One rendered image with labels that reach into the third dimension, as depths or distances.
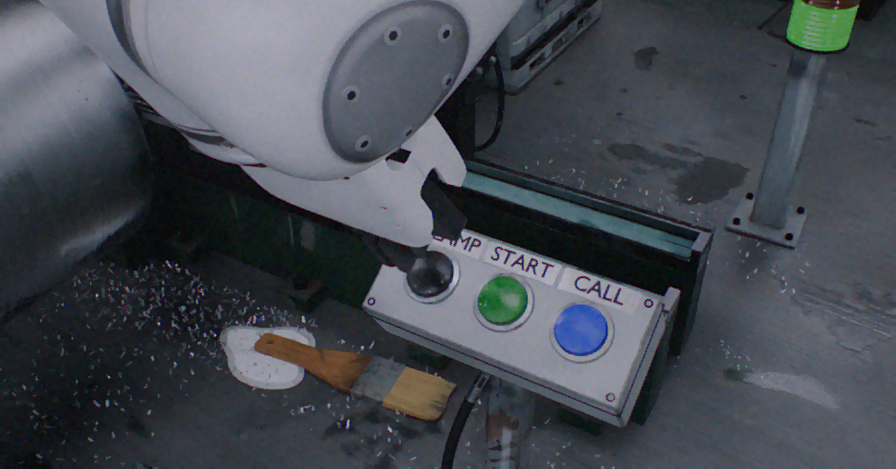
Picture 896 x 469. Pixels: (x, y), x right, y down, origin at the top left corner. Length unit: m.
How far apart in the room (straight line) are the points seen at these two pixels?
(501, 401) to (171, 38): 0.42
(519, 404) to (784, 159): 0.54
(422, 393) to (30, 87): 0.42
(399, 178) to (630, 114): 0.94
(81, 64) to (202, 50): 0.50
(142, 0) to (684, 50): 1.30
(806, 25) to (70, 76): 0.68
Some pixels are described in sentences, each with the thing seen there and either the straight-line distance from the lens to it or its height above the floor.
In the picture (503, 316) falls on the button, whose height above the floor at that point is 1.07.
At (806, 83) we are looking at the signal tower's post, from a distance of 0.99.
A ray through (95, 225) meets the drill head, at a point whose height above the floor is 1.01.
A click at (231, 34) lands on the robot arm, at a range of 0.21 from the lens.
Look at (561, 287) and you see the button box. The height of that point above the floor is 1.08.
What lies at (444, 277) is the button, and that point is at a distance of 0.53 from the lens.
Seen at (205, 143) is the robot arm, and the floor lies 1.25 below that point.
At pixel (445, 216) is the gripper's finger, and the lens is 0.41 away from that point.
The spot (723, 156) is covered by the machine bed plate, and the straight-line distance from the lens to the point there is 1.21.
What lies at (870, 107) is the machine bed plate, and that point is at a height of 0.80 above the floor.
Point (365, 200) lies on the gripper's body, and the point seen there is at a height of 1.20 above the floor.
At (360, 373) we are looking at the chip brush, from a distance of 0.84.
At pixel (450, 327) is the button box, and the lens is 0.53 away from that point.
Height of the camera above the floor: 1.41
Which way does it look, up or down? 36 degrees down
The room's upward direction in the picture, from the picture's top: straight up
